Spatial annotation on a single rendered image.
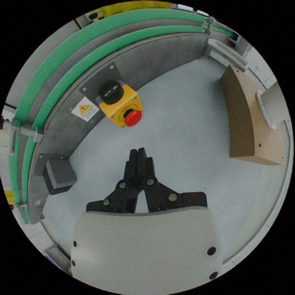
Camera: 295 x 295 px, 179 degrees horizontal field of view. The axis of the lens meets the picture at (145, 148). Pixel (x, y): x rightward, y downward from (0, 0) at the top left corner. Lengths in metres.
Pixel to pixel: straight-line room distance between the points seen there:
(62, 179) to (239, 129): 0.46
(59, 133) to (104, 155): 0.13
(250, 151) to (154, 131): 0.22
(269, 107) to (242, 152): 0.16
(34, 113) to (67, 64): 0.11
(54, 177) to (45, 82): 0.21
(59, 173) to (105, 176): 0.14
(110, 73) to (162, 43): 0.15
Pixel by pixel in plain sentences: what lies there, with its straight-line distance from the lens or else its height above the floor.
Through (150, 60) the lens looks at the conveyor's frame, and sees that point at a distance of 0.26.
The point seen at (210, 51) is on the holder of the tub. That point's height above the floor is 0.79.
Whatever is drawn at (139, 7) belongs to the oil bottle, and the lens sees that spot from 0.39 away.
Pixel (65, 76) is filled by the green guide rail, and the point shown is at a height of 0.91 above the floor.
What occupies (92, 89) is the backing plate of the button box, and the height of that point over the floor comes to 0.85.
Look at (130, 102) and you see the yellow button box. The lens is 0.18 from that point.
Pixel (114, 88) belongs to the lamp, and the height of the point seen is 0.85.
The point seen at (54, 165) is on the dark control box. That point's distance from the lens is 0.31.
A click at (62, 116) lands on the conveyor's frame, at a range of 0.22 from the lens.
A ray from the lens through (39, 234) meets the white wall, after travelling 5.55.
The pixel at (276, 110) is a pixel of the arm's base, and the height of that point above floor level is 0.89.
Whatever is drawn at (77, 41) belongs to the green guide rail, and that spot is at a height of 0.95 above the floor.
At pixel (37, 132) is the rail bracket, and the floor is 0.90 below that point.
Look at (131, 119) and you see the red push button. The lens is 0.18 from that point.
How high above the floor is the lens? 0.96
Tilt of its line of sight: 80 degrees down
